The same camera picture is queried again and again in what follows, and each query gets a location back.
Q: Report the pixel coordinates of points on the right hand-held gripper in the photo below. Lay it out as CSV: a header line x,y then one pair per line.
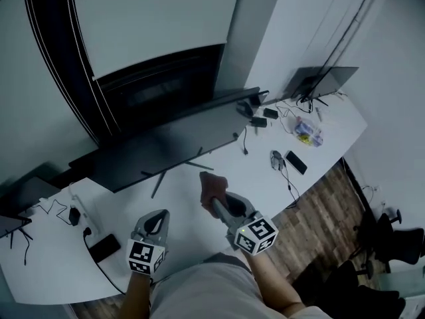
x,y
255,234

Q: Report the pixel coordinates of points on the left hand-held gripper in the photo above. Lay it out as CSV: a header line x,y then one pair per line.
x,y
144,256

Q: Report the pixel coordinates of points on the red-brown cloth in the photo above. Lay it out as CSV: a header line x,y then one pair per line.
x,y
212,186

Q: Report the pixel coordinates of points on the large black curved monitor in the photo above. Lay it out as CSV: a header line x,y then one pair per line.
x,y
159,151

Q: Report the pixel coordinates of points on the person's right forearm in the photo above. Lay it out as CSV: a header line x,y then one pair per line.
x,y
272,284

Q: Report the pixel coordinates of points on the person's left forearm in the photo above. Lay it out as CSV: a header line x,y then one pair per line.
x,y
137,294

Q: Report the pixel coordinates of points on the black smartphone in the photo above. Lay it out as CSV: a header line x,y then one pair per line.
x,y
296,162
104,248

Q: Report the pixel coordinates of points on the grey computer mouse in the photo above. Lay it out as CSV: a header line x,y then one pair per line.
x,y
277,159

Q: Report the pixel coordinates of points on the white power strip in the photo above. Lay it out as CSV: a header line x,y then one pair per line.
x,y
84,214

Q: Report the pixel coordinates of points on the clear plastic bag of items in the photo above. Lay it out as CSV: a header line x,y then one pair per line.
x,y
308,132

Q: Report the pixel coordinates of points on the small white charger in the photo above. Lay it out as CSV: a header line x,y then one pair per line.
x,y
44,201

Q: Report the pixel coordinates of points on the grey pen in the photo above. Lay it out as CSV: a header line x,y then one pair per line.
x,y
318,114

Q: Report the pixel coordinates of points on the dark grey flat panel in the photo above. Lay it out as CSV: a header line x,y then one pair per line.
x,y
302,81
30,194

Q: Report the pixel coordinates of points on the dark window glass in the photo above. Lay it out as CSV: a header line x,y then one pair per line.
x,y
159,85

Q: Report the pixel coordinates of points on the black office chair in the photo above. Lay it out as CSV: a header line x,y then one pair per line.
x,y
395,241
358,294

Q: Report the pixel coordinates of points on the white roller blind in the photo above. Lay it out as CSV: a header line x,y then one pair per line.
x,y
156,22
33,95

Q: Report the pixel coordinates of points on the dark wall conduit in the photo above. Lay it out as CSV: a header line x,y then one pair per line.
x,y
348,28

